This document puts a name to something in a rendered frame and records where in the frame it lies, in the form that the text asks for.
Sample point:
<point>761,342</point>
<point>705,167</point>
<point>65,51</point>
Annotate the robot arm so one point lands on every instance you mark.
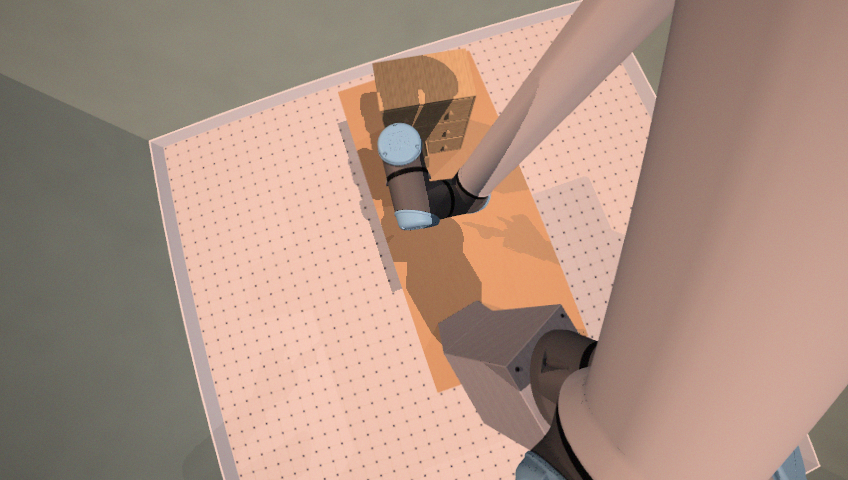
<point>725,337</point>

